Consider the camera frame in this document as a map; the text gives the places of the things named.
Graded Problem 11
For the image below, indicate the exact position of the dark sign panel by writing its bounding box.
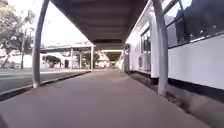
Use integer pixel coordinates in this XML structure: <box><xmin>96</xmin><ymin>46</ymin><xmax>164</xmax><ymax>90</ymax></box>
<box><xmin>123</xmin><ymin>43</ymin><xmax>131</xmax><ymax>73</ymax></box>

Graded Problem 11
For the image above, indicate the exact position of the white air conditioner unit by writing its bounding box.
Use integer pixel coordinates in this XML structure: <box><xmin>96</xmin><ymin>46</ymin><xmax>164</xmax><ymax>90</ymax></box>
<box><xmin>137</xmin><ymin>53</ymin><xmax>152</xmax><ymax>72</ymax></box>

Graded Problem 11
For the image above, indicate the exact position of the grey concrete walkway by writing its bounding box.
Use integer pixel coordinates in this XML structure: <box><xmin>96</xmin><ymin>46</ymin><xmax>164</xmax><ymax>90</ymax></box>
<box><xmin>0</xmin><ymin>68</ymin><xmax>212</xmax><ymax>128</ymax></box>

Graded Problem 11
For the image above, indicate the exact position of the open shelter with white posts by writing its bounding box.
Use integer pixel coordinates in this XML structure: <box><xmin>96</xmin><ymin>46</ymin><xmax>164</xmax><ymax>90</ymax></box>
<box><xmin>39</xmin><ymin>43</ymin><xmax>96</xmax><ymax>72</ymax></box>

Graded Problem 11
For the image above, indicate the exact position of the dark walkway canopy roof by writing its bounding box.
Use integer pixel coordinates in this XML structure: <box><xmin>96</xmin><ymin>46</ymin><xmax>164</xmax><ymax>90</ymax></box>
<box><xmin>50</xmin><ymin>0</ymin><xmax>150</xmax><ymax>52</ymax></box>

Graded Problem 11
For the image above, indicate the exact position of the dark kerb strip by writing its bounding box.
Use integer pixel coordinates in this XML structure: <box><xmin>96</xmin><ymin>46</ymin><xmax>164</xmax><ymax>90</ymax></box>
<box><xmin>0</xmin><ymin>70</ymin><xmax>92</xmax><ymax>102</ymax></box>

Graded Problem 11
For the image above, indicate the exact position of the white building with dark windows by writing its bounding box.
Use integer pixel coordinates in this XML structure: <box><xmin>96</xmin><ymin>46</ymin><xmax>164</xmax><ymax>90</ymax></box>
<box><xmin>117</xmin><ymin>0</ymin><xmax>224</xmax><ymax>103</ymax></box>

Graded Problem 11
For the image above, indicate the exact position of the dirt strip beside building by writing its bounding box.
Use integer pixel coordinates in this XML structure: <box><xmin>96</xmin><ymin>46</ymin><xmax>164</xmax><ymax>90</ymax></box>
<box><xmin>127</xmin><ymin>71</ymin><xmax>224</xmax><ymax>128</ymax></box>

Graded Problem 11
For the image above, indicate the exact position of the dark asphalt yard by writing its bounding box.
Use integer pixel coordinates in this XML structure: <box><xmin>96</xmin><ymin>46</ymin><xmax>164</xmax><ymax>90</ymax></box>
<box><xmin>0</xmin><ymin>68</ymin><xmax>91</xmax><ymax>94</ymax></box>

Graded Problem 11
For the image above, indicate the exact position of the tree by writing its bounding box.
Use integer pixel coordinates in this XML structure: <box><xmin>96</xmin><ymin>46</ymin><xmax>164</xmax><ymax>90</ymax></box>
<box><xmin>0</xmin><ymin>0</ymin><xmax>36</xmax><ymax>70</ymax></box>

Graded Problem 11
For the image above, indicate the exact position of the grey curved canopy post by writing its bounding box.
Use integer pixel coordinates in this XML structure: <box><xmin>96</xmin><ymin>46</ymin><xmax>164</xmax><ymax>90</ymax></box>
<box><xmin>31</xmin><ymin>0</ymin><xmax>50</xmax><ymax>89</ymax></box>
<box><xmin>151</xmin><ymin>0</ymin><xmax>170</xmax><ymax>98</ymax></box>

